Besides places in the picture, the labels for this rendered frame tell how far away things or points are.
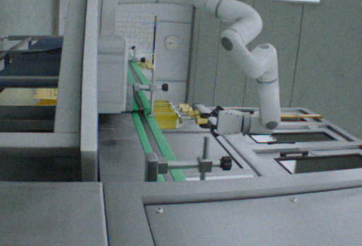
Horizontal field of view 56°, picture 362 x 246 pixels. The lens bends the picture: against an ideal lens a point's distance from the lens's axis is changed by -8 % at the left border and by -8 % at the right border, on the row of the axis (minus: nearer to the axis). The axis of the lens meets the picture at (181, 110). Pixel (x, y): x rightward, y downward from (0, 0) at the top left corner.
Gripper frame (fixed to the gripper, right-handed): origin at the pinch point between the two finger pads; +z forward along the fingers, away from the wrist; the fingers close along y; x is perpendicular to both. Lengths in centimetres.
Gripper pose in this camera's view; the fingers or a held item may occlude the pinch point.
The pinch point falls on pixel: (203, 120)
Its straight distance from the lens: 150.1
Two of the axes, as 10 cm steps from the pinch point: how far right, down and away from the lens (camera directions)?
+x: -0.3, 2.6, -9.7
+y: 0.7, -9.6, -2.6
